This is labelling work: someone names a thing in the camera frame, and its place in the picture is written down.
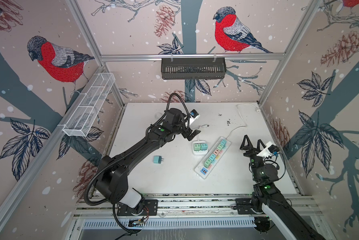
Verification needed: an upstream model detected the white square power socket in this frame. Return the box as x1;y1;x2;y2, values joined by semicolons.
191;140;208;156

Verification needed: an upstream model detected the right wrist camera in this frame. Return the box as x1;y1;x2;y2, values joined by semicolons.
256;142;279;159

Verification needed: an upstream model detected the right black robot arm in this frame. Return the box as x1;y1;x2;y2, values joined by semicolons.
240;135;324;240

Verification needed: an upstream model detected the white power strip cable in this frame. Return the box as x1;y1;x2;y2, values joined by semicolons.
225;103;261;140

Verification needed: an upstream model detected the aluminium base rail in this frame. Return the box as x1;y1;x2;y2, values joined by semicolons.
74;193;288;219

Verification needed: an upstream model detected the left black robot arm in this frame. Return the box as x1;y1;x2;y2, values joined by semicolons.
83;93;200;236

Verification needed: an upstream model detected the teal plug adapter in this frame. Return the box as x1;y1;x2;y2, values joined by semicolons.
209;154;216;161
220;139;227;147
200;143;208;151
153;156;163;164

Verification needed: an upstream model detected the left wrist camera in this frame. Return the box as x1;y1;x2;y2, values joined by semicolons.
188;109;199;125

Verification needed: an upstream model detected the white socket white cable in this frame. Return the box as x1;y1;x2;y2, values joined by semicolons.
195;124;210;142

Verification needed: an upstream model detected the white colourful power strip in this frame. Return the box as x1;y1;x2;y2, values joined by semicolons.
194;137;231;180

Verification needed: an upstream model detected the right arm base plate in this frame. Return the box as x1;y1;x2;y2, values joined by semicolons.
234;198;256;215

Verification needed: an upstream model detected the white wire mesh shelf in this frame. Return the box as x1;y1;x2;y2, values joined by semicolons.
63;73;115;137

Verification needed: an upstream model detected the pink plug adapter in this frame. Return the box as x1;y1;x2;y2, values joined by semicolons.
213;149;220;156

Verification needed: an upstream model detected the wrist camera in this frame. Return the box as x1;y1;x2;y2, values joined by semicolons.
188;109;199;125
256;142;279;159

